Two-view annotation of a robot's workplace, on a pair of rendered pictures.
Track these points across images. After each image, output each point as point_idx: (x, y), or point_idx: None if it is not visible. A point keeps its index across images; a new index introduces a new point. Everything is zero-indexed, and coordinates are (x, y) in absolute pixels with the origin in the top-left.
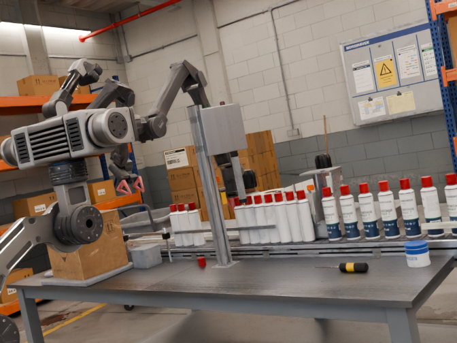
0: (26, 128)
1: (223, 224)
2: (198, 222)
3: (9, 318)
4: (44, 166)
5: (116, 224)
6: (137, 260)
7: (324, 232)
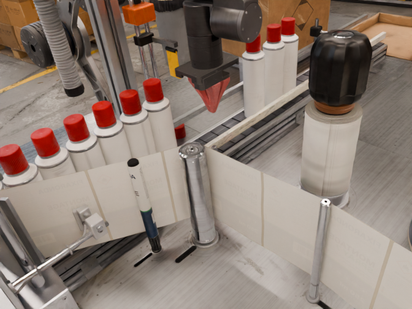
0: None
1: (119, 104)
2: (246, 78)
3: (35, 38)
4: None
5: (263, 3)
6: None
7: None
